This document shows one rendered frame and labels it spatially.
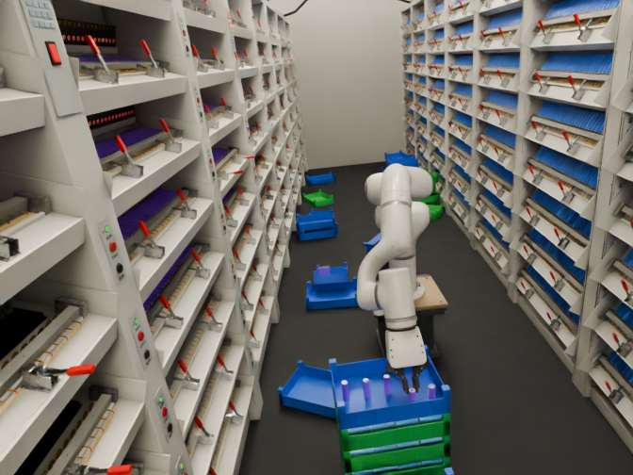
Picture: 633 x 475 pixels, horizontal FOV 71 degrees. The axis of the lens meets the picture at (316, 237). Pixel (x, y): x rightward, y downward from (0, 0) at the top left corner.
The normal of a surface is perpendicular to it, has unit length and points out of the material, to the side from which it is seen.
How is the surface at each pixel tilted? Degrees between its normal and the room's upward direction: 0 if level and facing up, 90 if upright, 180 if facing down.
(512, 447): 0
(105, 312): 90
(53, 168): 90
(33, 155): 90
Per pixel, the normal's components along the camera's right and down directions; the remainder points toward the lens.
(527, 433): -0.11, -0.92
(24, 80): -0.03, 0.38
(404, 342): 0.00, -0.04
